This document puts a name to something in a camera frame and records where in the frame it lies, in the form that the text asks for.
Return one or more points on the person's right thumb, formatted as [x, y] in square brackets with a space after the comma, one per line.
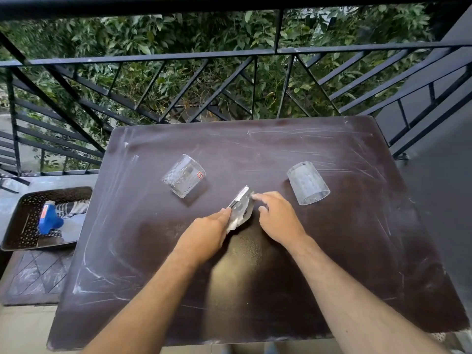
[263, 209]

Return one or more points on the person's right forearm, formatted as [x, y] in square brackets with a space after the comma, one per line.
[354, 302]

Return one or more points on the green leafy trees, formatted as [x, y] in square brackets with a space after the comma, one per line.
[206, 33]

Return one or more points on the person's left hand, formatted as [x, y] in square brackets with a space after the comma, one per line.
[201, 239]

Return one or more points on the person's left thumb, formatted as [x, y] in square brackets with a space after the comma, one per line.
[223, 216]

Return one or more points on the striped cloth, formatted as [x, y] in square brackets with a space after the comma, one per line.
[75, 209]

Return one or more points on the clear textured glass tumbler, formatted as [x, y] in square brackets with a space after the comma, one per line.
[308, 183]

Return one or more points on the person's left forearm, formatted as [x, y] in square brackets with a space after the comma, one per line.
[147, 309]

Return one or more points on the black metal balcony railing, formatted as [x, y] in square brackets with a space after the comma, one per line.
[236, 55]

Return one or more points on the person's right hand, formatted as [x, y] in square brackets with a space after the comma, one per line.
[280, 221]

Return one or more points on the black perforated tray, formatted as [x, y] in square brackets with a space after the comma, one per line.
[25, 224]

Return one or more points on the clear glass with red sticker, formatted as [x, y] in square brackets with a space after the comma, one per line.
[183, 176]

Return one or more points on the dark patterned doormat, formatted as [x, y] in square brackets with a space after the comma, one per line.
[35, 276]

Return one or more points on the blue spray bottle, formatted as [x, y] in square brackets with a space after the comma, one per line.
[49, 219]

